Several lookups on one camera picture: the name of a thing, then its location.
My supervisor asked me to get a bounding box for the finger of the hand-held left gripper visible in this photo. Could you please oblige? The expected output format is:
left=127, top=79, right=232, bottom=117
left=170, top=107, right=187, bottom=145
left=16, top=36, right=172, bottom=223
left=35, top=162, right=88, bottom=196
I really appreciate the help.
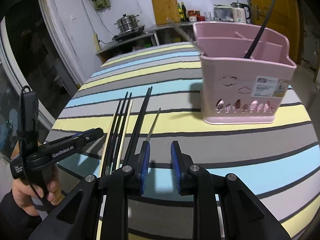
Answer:
left=65, top=127, right=103, bottom=143

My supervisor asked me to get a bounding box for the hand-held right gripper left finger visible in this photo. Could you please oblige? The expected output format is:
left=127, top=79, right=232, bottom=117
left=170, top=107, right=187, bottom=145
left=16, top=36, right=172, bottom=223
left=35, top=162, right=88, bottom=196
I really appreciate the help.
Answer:
left=29, top=141, right=151, bottom=240

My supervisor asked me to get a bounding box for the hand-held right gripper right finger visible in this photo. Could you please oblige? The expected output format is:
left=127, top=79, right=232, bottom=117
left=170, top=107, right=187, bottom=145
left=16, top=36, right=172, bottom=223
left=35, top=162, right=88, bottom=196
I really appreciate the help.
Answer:
left=170, top=141, right=292, bottom=240

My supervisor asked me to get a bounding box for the black chopstick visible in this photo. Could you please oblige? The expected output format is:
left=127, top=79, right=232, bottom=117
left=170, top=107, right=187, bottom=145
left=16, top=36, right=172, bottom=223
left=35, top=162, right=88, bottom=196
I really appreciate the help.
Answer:
left=115, top=93, right=132, bottom=172
left=131, top=86, right=153, bottom=158
left=243, top=0, right=277, bottom=59
left=125, top=87, right=150, bottom=165
left=110, top=92, right=128, bottom=174
left=105, top=99, right=122, bottom=175

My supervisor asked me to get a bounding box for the pink plastic utensil holder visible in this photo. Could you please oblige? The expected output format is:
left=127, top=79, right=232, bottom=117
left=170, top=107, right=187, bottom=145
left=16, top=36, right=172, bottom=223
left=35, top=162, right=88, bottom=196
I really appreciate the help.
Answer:
left=192, top=21, right=297, bottom=125

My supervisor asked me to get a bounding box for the person's left forearm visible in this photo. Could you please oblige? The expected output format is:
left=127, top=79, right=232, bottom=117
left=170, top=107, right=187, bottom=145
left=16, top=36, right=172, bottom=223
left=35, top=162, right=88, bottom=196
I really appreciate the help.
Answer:
left=0, top=189, right=43, bottom=240

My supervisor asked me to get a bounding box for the person's left hand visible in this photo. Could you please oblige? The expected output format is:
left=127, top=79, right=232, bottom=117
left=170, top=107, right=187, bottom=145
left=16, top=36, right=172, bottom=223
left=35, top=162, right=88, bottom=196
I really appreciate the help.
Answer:
left=12, top=166, right=62, bottom=217

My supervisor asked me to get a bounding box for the cream chopstick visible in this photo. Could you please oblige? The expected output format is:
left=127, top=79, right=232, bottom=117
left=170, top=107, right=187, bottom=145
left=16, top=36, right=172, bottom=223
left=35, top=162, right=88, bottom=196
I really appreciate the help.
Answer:
left=118, top=101, right=133, bottom=168

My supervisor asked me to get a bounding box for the metal chopstick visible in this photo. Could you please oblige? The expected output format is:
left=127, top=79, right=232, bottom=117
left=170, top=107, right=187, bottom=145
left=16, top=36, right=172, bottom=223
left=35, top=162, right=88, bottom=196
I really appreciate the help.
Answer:
left=145, top=108, right=162, bottom=144

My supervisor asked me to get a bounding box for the striped tablecloth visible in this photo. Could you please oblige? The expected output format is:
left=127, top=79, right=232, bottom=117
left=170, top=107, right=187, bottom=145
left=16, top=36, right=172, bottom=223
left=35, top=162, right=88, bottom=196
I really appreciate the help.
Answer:
left=44, top=41, right=320, bottom=240

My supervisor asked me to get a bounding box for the low steel shelf rack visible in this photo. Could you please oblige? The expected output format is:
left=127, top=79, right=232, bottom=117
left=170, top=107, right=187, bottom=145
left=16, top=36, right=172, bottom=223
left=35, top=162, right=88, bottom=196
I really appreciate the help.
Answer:
left=96, top=34, right=153, bottom=63

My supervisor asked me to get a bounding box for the black induction cooker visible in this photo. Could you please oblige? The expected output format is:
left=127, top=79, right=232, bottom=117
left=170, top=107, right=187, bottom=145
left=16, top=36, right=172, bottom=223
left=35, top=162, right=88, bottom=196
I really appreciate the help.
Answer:
left=112, top=25, right=146, bottom=42

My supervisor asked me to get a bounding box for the steel steamer pot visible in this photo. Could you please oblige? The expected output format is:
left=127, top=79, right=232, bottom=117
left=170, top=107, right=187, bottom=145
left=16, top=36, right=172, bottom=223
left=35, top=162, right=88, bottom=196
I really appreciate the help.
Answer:
left=114, top=14, right=140, bottom=33

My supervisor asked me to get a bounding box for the steel kitchen table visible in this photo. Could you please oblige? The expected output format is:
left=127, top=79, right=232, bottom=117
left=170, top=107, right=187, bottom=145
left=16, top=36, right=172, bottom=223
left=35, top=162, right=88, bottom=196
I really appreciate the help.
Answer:
left=145, top=20, right=195, bottom=47

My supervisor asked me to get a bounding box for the transparent plastic chopstick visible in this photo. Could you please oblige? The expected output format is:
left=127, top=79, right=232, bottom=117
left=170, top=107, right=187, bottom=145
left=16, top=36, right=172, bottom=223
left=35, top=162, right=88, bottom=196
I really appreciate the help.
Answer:
left=166, top=17, right=200, bottom=47

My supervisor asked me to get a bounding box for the wooden cutting board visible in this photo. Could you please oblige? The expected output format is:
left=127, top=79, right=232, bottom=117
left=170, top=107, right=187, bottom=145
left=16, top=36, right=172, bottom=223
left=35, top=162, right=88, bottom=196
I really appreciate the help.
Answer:
left=151, top=0, right=181, bottom=25

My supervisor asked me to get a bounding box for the dark sauce bottle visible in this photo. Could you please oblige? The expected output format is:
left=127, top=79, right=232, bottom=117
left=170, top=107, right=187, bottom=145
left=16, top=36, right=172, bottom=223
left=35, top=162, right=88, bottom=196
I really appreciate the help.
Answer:
left=180, top=2, right=188, bottom=22

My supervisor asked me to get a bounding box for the red lid jar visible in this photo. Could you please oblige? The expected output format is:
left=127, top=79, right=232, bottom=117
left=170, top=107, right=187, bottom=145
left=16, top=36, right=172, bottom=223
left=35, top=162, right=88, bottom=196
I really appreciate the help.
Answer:
left=187, top=10, right=200, bottom=22

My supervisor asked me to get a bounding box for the grey plastic container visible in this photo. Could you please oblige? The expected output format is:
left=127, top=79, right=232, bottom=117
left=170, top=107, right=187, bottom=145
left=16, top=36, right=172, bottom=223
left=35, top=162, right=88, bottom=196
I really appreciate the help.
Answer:
left=213, top=4, right=233, bottom=22

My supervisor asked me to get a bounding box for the white electric kettle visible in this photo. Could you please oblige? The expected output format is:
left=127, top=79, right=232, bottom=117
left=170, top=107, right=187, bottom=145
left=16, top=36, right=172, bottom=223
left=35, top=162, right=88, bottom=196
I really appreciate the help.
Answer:
left=230, top=2, right=252, bottom=23

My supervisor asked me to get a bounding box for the yellow wooden door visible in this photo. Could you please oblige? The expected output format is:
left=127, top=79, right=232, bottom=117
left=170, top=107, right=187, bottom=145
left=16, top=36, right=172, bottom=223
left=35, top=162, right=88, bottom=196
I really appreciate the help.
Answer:
left=246, top=0, right=300, bottom=64

